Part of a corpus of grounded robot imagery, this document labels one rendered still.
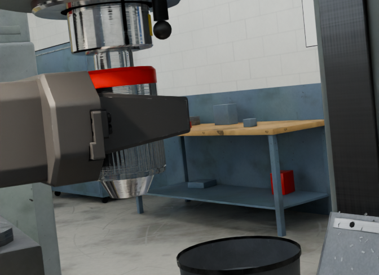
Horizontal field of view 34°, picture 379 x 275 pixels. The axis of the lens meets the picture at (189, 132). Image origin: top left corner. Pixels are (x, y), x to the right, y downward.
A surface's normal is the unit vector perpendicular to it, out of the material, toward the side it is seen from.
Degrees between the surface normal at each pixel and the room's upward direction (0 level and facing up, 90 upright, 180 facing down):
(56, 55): 90
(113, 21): 90
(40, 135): 90
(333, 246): 63
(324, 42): 90
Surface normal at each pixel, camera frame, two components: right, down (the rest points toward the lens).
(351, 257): -0.75, -0.33
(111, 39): 0.09, 0.06
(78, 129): 0.46, 0.01
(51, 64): -0.78, 0.12
